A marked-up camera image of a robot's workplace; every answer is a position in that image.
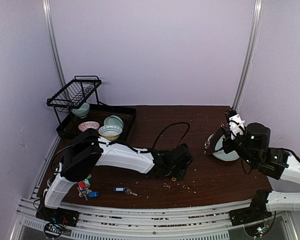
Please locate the light blue bowl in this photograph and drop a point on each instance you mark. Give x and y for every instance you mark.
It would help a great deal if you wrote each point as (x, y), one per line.
(114, 120)

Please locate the silver keys bunch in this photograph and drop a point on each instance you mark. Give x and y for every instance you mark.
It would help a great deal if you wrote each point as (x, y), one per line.
(83, 192)

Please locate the celadon green bowl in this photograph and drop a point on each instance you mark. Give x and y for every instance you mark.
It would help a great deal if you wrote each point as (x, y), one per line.
(82, 111)

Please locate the black wire dish rack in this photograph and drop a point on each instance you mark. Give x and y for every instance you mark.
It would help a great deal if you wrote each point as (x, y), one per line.
(77, 92)

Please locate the aluminium wall post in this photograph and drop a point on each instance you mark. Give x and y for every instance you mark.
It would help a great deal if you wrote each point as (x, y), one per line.
(251, 47)
(53, 43)

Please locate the yellow blue patterned bowl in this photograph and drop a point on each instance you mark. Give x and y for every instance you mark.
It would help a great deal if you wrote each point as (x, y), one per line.
(110, 132)

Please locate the light blue flower plate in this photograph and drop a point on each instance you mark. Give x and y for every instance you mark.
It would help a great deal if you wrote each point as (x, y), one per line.
(221, 155)

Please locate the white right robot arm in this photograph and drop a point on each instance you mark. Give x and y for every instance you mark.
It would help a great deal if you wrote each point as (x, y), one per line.
(251, 143)

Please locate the red patterned bowl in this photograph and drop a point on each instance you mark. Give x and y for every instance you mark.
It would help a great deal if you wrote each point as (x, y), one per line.
(88, 125)

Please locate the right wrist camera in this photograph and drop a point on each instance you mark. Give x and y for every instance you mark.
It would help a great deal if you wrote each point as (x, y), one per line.
(235, 123)

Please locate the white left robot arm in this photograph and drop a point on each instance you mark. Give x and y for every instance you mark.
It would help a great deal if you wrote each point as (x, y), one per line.
(90, 149)

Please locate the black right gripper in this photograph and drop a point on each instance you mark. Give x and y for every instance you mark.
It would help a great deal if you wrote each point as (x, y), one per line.
(226, 137)

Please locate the silver key on blue tag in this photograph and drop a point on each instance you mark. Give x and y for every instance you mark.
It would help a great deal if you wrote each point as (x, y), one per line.
(130, 192)

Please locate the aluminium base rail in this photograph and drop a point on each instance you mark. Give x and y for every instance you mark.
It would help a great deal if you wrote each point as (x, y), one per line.
(210, 222)

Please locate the blue key tag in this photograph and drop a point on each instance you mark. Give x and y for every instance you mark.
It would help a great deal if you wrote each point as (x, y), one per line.
(119, 189)
(93, 194)

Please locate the left aluminium wall post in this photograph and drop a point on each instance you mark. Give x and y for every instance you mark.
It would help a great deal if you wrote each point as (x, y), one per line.
(53, 43)

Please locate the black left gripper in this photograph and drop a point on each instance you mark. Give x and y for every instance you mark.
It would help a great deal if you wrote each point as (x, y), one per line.
(180, 175)

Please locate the right aluminium wall post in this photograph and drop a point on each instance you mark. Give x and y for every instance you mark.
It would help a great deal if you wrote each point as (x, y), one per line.
(251, 47)

